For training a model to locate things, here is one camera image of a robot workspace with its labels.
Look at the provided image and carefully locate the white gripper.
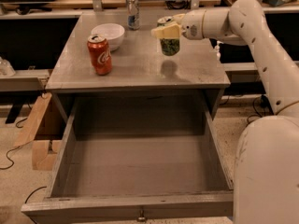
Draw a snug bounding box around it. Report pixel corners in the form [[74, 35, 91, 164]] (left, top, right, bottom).
[[151, 9, 206, 40]]

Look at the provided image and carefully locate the green soda can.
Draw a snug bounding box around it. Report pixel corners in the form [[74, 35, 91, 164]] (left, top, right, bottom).
[[157, 16, 179, 56]]

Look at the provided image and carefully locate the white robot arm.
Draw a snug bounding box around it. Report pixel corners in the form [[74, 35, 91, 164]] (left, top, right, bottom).
[[151, 0, 299, 224]]

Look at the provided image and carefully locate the silver blue tall can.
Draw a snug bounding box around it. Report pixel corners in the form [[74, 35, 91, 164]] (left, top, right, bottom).
[[126, 0, 140, 30]]

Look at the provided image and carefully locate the grey cabinet with top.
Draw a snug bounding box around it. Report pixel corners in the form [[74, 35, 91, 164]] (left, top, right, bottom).
[[46, 9, 230, 114]]

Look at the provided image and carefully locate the red cola can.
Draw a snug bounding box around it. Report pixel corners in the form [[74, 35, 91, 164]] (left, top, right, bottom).
[[87, 35, 112, 76]]

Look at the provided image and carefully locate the open grey top drawer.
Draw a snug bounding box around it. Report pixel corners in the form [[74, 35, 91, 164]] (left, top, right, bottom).
[[21, 91, 233, 224]]

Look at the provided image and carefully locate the small pump dispenser bottle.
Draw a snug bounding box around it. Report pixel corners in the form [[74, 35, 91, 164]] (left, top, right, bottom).
[[214, 40, 223, 61]]

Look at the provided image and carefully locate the white bowl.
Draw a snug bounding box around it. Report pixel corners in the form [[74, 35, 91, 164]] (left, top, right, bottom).
[[91, 23, 125, 51]]

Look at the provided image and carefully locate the cardboard box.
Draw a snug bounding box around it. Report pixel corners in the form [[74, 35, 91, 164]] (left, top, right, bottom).
[[14, 93, 65, 171]]

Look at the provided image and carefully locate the black power adapter cable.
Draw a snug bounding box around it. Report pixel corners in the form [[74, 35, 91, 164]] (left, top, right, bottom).
[[246, 94, 274, 125]]

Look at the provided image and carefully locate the black floor cable left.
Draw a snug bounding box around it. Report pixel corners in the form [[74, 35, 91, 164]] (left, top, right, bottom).
[[0, 117, 31, 171]]

